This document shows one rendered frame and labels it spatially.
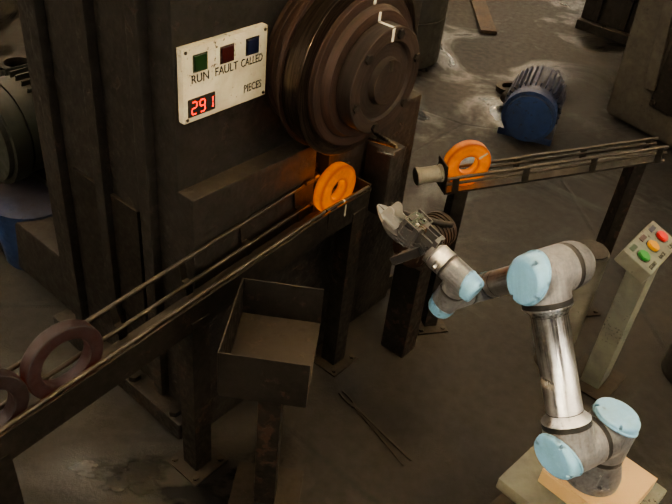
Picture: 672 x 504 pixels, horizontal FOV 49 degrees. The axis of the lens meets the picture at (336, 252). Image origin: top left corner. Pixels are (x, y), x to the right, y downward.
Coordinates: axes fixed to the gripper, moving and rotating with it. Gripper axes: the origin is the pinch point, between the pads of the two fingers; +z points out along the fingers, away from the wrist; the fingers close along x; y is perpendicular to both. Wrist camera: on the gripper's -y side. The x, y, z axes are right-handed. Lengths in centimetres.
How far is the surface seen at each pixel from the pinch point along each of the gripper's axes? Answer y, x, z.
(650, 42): -29, -275, 14
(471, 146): 2.7, -47.0, 1.2
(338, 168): 1.6, 1.0, 16.6
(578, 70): -95, -331, 50
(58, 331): -3, 90, 15
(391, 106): 25.2, -5.2, 13.3
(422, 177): -9.3, -34.0, 5.6
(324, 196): -4.9, 6.5, 14.1
